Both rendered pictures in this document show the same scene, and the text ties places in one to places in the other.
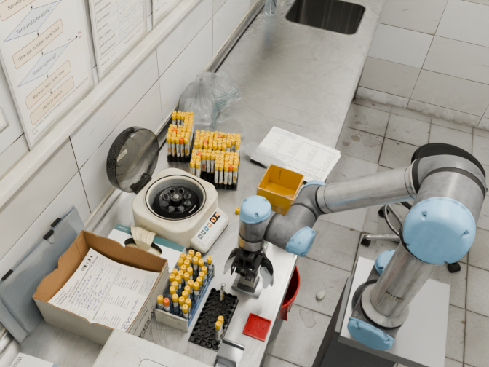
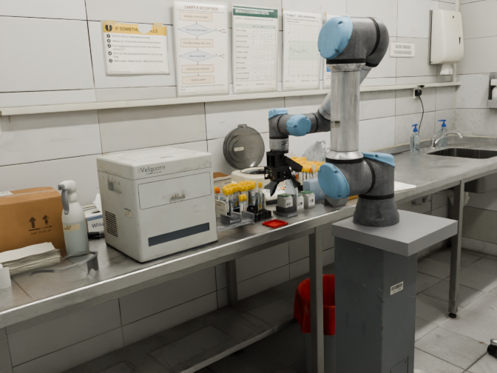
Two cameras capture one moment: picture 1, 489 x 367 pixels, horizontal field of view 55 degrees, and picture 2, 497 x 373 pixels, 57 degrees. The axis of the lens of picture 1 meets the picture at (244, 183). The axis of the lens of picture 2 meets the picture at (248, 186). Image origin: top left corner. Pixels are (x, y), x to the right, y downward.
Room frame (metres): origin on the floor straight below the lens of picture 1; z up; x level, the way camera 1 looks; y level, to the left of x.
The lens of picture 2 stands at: (-0.74, -0.93, 1.37)
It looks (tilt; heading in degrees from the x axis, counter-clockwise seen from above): 12 degrees down; 35
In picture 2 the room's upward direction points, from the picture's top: 3 degrees counter-clockwise
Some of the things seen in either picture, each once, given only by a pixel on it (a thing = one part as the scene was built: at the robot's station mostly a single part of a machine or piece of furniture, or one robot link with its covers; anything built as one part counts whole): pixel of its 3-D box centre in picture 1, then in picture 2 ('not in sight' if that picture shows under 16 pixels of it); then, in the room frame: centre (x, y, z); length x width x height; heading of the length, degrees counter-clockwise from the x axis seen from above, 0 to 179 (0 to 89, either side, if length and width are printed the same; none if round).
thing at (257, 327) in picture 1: (257, 327); (274, 223); (0.64, -0.07, 0.88); 0.07 x 0.07 x 0.01; 74
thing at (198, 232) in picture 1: (180, 210); (264, 183); (1.01, 0.20, 0.94); 0.30 x 0.24 x 0.12; 65
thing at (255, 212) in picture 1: (255, 218); (279, 123); (0.76, -0.04, 1.23); 0.09 x 0.08 x 0.11; 64
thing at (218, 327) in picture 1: (215, 310); (248, 205); (0.66, 0.05, 0.93); 0.17 x 0.09 x 0.11; 164
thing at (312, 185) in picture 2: not in sight; (313, 190); (1.01, -0.05, 0.92); 0.10 x 0.07 x 0.10; 165
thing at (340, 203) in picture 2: not in sight; (333, 195); (0.99, -0.15, 0.92); 0.13 x 0.07 x 0.08; 74
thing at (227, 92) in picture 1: (219, 86); not in sight; (1.72, 0.14, 0.94); 0.20 x 0.17 x 0.14; 135
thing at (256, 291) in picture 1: (248, 282); (285, 209); (0.78, -0.04, 0.89); 0.09 x 0.05 x 0.04; 72
